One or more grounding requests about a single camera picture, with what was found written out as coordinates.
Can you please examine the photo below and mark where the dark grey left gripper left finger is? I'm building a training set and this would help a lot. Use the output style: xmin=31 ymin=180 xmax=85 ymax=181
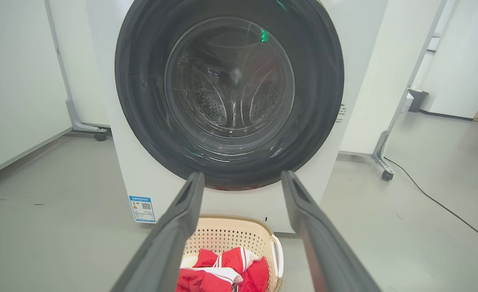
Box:
xmin=110 ymin=172 xmax=205 ymax=292

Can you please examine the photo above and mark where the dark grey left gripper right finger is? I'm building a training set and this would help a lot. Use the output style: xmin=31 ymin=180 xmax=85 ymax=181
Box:
xmin=281 ymin=170 xmax=381 ymax=292

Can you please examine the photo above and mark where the red garment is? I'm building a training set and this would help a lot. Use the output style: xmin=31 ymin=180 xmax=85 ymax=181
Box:
xmin=176 ymin=247 xmax=270 ymax=292

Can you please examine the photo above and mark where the cream perforated laundry basket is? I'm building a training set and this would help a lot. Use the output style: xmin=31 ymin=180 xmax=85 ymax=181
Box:
xmin=180 ymin=215 xmax=284 ymax=292

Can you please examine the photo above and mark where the white front-load washing machine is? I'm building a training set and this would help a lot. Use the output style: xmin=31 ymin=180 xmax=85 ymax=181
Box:
xmin=86 ymin=0 xmax=389 ymax=234

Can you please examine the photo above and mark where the blue energy label sticker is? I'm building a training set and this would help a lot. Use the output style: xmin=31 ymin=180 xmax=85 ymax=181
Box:
xmin=129 ymin=196 xmax=157 ymax=223

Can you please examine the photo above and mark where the grey metal caster leg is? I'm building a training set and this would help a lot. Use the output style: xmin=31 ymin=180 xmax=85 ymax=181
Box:
xmin=44 ymin=0 xmax=112 ymax=142
xmin=371 ymin=0 xmax=461 ymax=182

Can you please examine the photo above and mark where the black waste bin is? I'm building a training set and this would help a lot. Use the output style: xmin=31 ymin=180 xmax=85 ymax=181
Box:
xmin=407 ymin=89 xmax=429 ymax=113

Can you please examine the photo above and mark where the white partition panel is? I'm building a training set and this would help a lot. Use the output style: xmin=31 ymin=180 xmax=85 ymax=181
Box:
xmin=340 ymin=0 xmax=446 ymax=157
xmin=46 ymin=0 xmax=110 ymax=128

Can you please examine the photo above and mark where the black floor cable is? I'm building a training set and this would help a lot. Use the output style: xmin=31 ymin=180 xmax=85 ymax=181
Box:
xmin=385 ymin=157 xmax=478 ymax=247

